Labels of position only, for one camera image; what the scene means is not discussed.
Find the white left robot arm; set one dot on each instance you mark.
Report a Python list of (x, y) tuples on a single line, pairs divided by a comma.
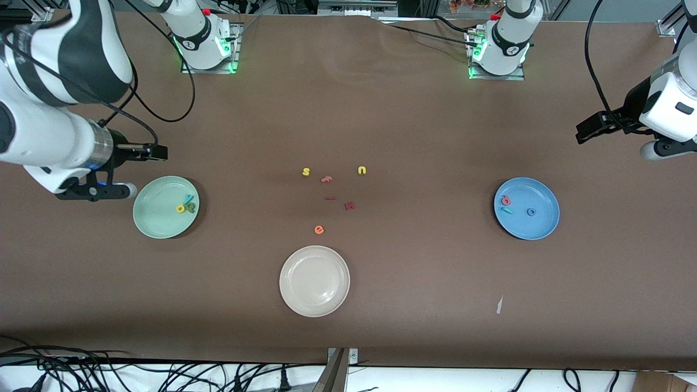
[(670, 109)]

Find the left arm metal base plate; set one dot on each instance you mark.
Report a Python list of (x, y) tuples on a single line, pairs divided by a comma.
[(498, 77)]

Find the aluminium frame profile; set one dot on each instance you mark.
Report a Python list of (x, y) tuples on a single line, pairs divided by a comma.
[(667, 27)]

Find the orange artificial flowers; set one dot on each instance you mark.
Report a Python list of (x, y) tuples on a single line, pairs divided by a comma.
[(463, 5)]

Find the brown cardboard box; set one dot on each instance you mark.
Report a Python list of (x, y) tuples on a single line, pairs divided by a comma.
[(659, 384)]

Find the light green plate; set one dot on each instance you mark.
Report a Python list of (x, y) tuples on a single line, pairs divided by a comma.
[(160, 218)]

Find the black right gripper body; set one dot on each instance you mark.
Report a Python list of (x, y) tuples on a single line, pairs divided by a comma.
[(121, 154)]

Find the blue plate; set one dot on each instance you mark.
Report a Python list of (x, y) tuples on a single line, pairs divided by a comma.
[(536, 226)]

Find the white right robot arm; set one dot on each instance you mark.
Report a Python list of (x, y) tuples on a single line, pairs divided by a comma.
[(43, 141)]

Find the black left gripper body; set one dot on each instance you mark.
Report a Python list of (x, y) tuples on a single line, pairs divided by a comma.
[(631, 102)]

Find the grey device housing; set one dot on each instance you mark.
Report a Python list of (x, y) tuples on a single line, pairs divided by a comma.
[(354, 8)]

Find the metal table edge bracket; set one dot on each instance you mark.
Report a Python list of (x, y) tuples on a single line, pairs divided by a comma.
[(353, 356)]

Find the grey metal bar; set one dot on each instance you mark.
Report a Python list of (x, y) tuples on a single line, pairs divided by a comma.
[(332, 378)]

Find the white paper scrap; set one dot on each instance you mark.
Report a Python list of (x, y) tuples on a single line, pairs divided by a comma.
[(499, 306)]

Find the white plate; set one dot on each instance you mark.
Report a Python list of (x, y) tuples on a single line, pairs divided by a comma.
[(315, 281)]

